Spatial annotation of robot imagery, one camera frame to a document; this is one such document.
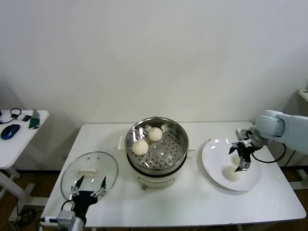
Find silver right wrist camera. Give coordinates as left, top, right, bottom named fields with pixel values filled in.
left=236, top=128, right=253, bottom=145

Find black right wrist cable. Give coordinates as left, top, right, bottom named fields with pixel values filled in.
left=251, top=143, right=287, bottom=164

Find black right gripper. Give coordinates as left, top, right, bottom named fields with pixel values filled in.
left=228, top=141, right=254, bottom=172

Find black headset with cable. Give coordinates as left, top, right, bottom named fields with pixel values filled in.
left=0, top=107, right=23, bottom=125

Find white side table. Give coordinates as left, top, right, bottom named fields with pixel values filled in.
left=0, top=110, right=50, bottom=212

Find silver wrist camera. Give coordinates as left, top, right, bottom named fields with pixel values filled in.
left=39, top=210, right=77, bottom=228
left=236, top=128, right=253, bottom=145

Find white stand base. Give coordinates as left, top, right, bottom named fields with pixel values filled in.
left=287, top=168, right=308, bottom=191

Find black floor cables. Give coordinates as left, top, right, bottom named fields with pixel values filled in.
left=8, top=199, right=45, bottom=228

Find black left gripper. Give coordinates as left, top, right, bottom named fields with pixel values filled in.
left=70, top=175, right=108, bottom=221

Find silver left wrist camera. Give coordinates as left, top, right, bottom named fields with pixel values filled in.
left=39, top=210, right=77, bottom=228

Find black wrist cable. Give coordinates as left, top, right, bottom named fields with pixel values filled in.
left=251, top=143, right=287, bottom=164
left=61, top=199, right=74, bottom=212

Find black power cable with plug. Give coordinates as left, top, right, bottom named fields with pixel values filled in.
left=284, top=153, right=295, bottom=168

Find blue computer mouse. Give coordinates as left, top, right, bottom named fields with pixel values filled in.
left=0, top=124, right=21, bottom=141

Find green and grey object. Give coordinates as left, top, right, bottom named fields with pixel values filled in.
left=28, top=108, right=42, bottom=131

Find glass pot lid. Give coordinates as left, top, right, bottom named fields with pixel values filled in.
left=60, top=151, right=119, bottom=202

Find stainless steel steamer basket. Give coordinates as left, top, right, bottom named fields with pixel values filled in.
left=125, top=117, right=190, bottom=176

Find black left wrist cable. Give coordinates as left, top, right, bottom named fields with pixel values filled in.
left=61, top=199, right=74, bottom=212

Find white electric cooking pot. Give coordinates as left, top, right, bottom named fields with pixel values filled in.
left=117, top=135, right=196, bottom=191

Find white round plate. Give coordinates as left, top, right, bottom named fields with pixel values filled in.
left=197, top=138, right=262, bottom=193

